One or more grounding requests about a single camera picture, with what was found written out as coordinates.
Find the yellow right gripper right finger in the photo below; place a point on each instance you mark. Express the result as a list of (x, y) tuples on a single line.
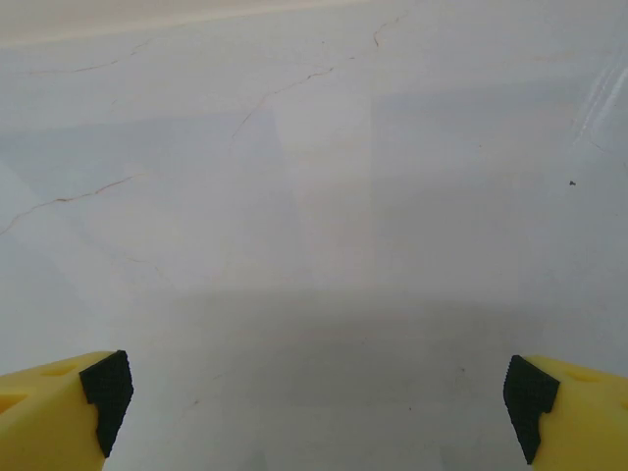
[(584, 417)]

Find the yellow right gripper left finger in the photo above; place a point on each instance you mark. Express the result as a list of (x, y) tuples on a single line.
[(44, 417)]

